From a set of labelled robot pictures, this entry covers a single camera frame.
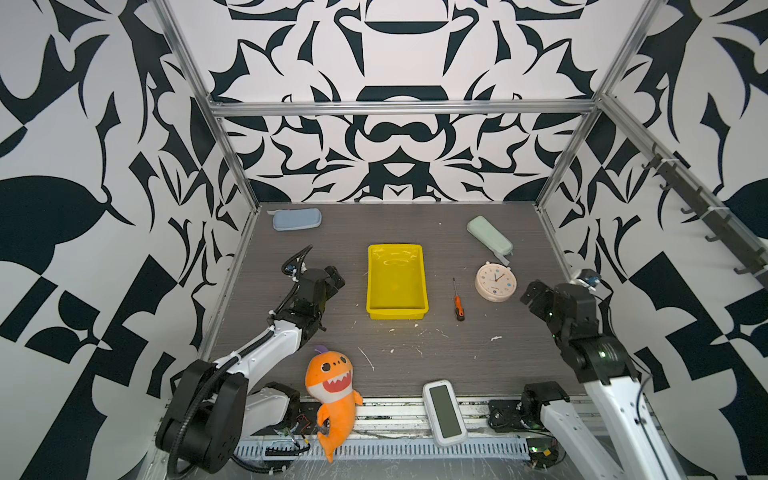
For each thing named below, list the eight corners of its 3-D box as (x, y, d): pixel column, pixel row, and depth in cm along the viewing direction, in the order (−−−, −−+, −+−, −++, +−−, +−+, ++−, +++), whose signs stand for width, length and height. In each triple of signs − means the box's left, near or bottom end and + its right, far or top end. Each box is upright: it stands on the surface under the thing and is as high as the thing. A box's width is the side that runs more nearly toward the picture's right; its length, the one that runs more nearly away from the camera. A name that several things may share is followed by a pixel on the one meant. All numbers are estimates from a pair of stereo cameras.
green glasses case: (505, 264, 104) (508, 260, 102) (463, 225, 115) (465, 220, 113) (520, 255, 107) (523, 250, 105) (477, 217, 118) (479, 212, 116)
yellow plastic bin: (366, 322, 92) (365, 311, 86) (369, 254, 108) (368, 241, 102) (426, 322, 92) (428, 311, 86) (420, 254, 108) (422, 242, 102)
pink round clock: (478, 301, 95) (480, 297, 93) (470, 266, 104) (472, 262, 102) (519, 301, 95) (521, 297, 93) (508, 266, 104) (510, 262, 102)
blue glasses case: (273, 230, 115) (270, 224, 112) (278, 214, 120) (275, 208, 117) (319, 230, 115) (317, 224, 112) (322, 214, 120) (320, 208, 117)
